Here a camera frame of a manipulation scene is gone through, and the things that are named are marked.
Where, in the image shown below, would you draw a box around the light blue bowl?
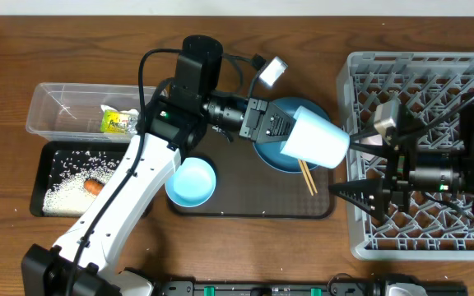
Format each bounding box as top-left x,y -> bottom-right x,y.
165,157 -> 216,208

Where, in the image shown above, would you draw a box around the dark blue plate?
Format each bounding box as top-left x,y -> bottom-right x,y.
253,97 -> 330,173

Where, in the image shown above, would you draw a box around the grey dishwasher rack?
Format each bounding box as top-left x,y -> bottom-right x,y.
337,52 -> 474,261

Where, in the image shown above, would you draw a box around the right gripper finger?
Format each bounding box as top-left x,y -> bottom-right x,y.
349,131 -> 387,159
328,178 -> 389,222

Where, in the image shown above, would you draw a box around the light blue cup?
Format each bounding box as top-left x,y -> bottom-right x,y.
280,106 -> 350,169

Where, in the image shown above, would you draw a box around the clear plastic bin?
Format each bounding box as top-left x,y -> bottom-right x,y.
26,82 -> 140,143

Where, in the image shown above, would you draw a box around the wooden chopstick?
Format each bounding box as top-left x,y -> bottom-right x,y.
298,160 -> 315,196
299,160 -> 318,196

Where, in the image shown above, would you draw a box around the orange carrot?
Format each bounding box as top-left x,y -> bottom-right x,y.
83,179 -> 104,196

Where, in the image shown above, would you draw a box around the brown serving tray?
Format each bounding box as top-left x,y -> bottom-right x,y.
167,127 -> 337,219

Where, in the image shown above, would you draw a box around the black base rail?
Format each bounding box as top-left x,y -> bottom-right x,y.
153,280 -> 468,296

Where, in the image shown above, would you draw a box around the white rice pile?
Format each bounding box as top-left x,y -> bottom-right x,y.
42,150 -> 124,217

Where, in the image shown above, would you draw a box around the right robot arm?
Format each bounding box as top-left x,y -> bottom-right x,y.
328,93 -> 474,221

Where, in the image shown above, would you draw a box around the foil snack wrapper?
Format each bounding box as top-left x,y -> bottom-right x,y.
100,110 -> 138,134

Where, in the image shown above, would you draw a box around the black waste tray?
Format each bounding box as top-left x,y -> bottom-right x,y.
30,141 -> 128,217

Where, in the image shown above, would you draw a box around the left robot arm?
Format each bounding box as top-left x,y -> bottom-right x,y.
21,35 -> 295,295

